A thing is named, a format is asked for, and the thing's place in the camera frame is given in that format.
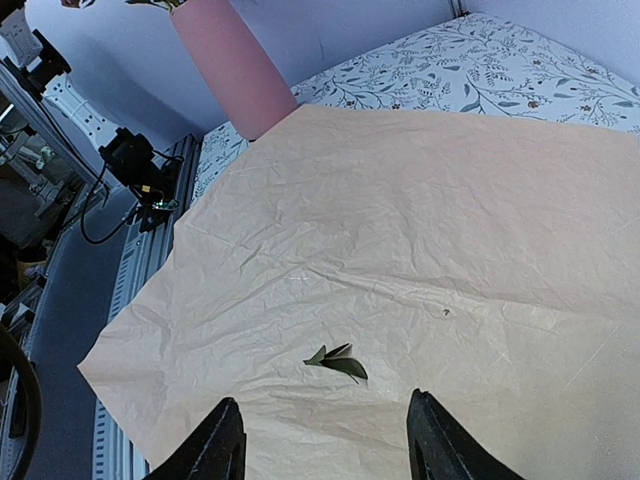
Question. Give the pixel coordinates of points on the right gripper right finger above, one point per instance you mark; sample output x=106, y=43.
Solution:
x=440, y=448

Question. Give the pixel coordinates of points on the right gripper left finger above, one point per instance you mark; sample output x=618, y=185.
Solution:
x=216, y=449

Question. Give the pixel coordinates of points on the green paper bouquet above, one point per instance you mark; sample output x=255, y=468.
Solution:
x=493, y=262

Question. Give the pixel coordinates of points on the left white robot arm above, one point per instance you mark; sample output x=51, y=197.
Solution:
x=44, y=74

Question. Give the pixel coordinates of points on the pink cylindrical vase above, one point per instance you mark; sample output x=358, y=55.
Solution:
x=239, y=73

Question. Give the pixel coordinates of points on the loose dark green leaf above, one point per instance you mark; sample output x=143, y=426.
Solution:
x=339, y=359

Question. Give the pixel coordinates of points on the floral patterned table mat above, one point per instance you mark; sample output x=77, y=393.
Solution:
x=478, y=64

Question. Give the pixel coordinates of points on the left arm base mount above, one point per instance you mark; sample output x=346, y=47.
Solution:
x=150, y=175

